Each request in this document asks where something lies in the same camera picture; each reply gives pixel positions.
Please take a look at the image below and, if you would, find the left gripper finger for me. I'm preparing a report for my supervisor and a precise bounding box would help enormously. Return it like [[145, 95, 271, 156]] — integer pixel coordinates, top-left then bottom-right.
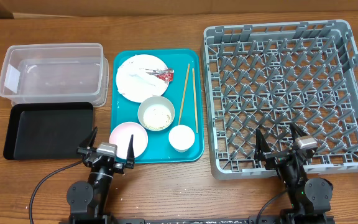
[[78, 126, 98, 151], [126, 134, 135, 162]]

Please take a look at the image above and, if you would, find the right wooden chopstick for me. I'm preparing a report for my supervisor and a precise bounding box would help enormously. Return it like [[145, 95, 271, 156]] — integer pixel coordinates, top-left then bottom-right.
[[192, 68, 198, 133]]

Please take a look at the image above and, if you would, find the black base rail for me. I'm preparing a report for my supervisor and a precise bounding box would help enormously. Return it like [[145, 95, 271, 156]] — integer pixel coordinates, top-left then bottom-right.
[[59, 214, 335, 224]]

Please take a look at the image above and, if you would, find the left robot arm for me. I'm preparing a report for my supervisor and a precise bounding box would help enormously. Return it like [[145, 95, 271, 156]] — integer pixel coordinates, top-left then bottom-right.
[[67, 128, 135, 223]]

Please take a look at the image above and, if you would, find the small pink plate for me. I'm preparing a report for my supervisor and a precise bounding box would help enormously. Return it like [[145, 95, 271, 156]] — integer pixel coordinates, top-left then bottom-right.
[[109, 122, 148, 159]]

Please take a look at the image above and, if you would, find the teal plastic serving tray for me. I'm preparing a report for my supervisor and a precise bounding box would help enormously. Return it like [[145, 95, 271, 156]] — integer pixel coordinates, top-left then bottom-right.
[[113, 49, 204, 164]]

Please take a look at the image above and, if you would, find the grey dishwasher rack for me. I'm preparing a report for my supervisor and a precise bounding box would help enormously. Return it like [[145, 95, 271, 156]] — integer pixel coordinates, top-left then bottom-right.
[[203, 19, 358, 180]]

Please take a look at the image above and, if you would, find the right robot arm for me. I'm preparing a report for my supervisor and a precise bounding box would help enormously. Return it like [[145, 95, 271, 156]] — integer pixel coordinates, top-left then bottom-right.
[[254, 123, 334, 223]]

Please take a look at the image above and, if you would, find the white napkin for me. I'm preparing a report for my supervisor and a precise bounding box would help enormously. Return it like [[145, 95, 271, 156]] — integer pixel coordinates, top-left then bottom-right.
[[117, 62, 165, 88]]

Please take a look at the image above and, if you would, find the red foil snack wrapper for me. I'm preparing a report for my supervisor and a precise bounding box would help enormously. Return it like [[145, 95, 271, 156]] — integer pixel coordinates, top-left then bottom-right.
[[145, 68, 174, 82]]

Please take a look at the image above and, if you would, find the black rectangular tray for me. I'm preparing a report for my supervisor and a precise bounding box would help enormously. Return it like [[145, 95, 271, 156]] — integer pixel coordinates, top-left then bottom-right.
[[3, 102, 94, 160]]

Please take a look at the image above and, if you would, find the grey bowl with rice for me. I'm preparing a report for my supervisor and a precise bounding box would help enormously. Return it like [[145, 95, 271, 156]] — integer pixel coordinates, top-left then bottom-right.
[[137, 96, 175, 131]]

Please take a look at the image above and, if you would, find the small white cup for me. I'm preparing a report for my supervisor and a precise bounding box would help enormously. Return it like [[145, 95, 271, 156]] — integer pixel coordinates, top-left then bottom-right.
[[168, 124, 195, 152]]

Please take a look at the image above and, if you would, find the large white plate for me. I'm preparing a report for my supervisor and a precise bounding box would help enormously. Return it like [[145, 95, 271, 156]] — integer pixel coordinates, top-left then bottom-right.
[[115, 54, 169, 103]]

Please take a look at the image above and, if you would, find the clear plastic waste bin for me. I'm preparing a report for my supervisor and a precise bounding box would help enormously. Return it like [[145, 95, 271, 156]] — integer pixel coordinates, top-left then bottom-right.
[[0, 43, 109, 107]]

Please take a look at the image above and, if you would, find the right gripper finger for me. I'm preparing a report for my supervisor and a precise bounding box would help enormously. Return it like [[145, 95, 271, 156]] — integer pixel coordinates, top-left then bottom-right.
[[255, 129, 271, 156], [290, 123, 307, 143]]

